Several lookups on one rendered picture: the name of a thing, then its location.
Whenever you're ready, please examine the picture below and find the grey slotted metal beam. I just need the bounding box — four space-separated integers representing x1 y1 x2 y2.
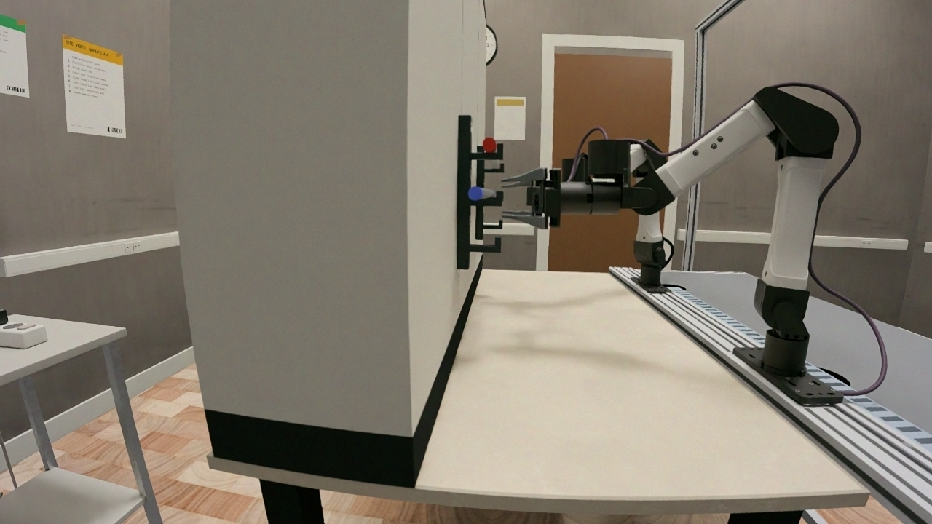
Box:
695 0 745 33

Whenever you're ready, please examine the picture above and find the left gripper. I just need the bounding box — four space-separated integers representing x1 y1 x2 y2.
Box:
502 167 592 230

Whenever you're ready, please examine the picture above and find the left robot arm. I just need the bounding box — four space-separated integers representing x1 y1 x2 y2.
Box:
587 87 844 404

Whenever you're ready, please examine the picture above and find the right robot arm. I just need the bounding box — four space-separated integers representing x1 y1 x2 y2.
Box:
527 143 671 294

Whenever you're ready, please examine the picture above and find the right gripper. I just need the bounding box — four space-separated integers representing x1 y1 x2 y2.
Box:
502 180 542 216

